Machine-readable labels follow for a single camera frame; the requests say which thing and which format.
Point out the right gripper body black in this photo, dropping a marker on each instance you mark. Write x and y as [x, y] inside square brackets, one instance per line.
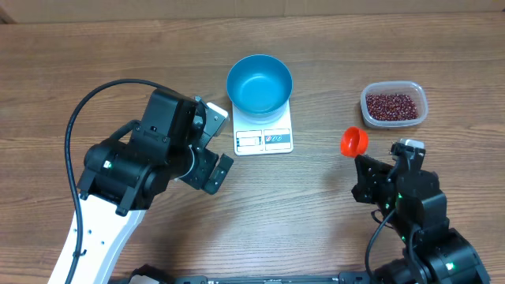
[371, 189]

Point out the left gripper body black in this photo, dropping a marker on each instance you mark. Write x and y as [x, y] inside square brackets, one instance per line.
[201, 170]

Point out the orange scoop with blue handle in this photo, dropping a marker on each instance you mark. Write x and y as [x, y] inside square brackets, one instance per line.
[354, 142]

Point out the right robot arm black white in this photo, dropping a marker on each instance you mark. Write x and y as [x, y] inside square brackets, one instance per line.
[411, 201]

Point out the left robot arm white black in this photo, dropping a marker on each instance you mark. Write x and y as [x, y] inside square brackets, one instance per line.
[124, 173]

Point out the white digital kitchen scale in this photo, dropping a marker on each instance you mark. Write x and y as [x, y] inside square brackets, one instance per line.
[272, 134]

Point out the blue metal bowl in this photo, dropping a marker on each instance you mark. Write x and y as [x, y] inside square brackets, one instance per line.
[259, 85]

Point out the red beans in container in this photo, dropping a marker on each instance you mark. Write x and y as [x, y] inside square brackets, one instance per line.
[391, 107]

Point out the clear plastic food container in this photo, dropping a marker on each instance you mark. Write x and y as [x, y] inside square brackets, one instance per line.
[414, 90]

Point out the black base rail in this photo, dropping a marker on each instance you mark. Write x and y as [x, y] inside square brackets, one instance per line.
[150, 274]

